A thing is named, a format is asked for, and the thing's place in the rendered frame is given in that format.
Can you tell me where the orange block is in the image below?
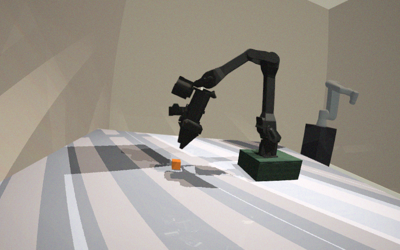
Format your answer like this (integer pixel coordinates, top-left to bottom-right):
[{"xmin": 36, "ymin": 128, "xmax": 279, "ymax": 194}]
[{"xmin": 171, "ymin": 159, "xmax": 181, "ymax": 170}]

